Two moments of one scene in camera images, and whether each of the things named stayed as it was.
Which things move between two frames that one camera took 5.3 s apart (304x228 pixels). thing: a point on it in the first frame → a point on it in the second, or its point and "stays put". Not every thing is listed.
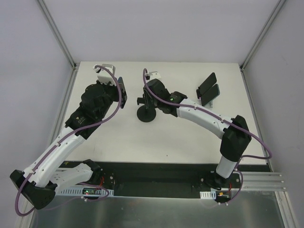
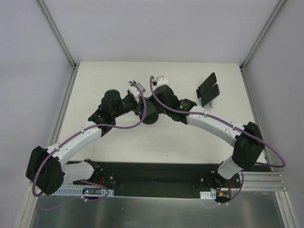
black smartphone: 208,83 stays put
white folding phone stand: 209,106 stays put
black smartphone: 120,81 → 150,107
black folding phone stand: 198,92 stays put
